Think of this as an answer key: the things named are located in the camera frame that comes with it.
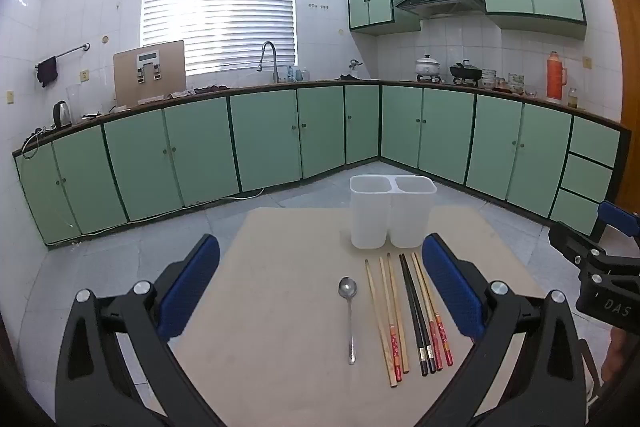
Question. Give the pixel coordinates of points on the patterned glass container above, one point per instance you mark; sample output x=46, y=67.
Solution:
x=516, y=83

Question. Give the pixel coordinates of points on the white window blind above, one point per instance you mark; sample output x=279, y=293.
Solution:
x=217, y=7

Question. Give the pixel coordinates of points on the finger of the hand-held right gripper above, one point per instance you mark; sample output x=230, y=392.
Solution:
x=572, y=239
x=622, y=219

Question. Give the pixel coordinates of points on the metal towel rail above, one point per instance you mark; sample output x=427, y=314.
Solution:
x=67, y=53

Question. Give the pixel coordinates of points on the black chopstick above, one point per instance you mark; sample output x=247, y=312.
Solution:
x=413, y=317
x=426, y=347

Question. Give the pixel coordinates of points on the metal electric kettle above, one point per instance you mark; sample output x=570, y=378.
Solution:
x=61, y=114

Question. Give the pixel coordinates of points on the dark towel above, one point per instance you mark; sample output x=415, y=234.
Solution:
x=47, y=71

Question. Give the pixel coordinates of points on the white two-compartment utensil holder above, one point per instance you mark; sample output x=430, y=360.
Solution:
x=370, y=217

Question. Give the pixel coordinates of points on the black range hood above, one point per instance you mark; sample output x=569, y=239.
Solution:
x=440, y=2

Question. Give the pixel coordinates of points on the orange thermos flask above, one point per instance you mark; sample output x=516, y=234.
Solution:
x=555, y=79

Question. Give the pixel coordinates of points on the black wok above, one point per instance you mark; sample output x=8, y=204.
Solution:
x=465, y=72

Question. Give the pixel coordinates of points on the glass jar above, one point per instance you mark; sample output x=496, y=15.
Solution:
x=573, y=99

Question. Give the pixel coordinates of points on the white cooking pot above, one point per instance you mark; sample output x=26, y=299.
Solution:
x=427, y=68

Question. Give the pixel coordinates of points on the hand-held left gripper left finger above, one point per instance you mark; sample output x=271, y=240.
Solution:
x=192, y=287

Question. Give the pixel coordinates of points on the green base cabinets with counter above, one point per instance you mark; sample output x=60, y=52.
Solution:
x=265, y=137

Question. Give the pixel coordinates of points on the wooden board with device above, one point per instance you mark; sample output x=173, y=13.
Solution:
x=170, y=77

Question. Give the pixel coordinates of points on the person's right hand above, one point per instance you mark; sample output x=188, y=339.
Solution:
x=613, y=357

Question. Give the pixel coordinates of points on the stack of bowls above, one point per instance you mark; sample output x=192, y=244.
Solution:
x=488, y=79

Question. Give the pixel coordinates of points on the white spray bottle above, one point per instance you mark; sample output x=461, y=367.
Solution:
x=355, y=69

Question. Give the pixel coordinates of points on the wooden door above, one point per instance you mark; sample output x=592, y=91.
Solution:
x=627, y=82

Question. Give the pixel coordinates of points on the plain wooden chopstick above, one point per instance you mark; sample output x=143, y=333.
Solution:
x=396, y=307
x=381, y=324

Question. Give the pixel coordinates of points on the metal spoon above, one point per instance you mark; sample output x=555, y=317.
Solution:
x=347, y=288

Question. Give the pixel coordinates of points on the clear plastic pitcher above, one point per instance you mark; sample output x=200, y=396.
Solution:
x=74, y=104

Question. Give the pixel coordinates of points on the red-patterned wooden chopstick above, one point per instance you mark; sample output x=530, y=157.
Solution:
x=395, y=347
x=443, y=342
x=432, y=337

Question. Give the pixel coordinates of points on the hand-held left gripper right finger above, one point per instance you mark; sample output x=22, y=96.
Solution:
x=452, y=292

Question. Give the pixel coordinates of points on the metal kitchen faucet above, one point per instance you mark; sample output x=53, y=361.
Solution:
x=274, y=57

